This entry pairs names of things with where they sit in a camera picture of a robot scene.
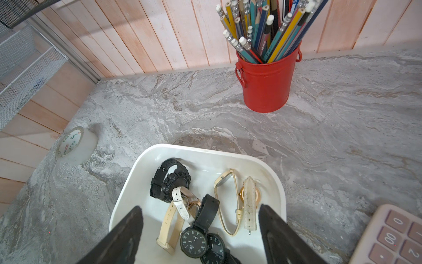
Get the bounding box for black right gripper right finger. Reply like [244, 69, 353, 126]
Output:
[258, 204, 325, 264]

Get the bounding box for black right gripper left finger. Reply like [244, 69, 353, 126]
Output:
[79, 206, 144, 264]

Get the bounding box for cream band watch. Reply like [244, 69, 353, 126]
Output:
[157, 201, 186, 255]

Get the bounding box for small cream watch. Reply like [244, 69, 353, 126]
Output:
[240, 176, 261, 234]

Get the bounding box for black round face watch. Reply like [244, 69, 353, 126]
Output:
[200, 233, 241, 264]

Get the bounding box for black strap watch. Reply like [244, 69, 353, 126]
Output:
[180, 194, 220, 259]

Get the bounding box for gold beige watch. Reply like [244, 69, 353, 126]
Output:
[213, 169, 243, 237]

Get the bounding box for rose gold small watch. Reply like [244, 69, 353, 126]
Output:
[172, 187, 201, 223]

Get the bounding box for white storage box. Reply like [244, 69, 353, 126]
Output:
[108, 143, 287, 264]

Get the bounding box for clear tape roll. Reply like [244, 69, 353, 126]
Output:
[56, 126, 98, 166]

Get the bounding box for red pen cup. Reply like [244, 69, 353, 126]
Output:
[235, 47, 302, 113]

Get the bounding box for pens in cup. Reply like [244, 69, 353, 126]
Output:
[215, 1, 327, 64]

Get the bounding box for black mesh basket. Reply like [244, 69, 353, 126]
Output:
[1, 0, 59, 29]

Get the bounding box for white wire mesh shelf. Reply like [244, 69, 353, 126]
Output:
[1, 25, 68, 129]

